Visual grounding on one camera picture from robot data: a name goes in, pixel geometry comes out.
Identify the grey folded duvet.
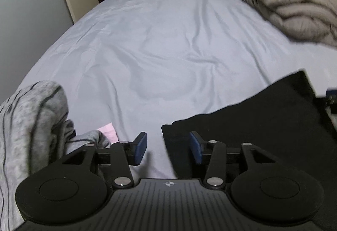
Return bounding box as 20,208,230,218
222,0,337,49

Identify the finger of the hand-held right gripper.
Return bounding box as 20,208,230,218
325,87,337,106

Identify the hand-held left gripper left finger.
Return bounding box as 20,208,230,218
62,131,148,189

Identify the pink cloth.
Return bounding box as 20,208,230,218
97,123,119,143

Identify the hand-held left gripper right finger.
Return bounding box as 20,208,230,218
190,131,279,189

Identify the bed with light blue sheet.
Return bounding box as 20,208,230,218
16,0,337,179

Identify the black cloth garment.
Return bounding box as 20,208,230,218
161,70,337,231

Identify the grey striped garment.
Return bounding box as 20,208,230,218
0,80,111,231

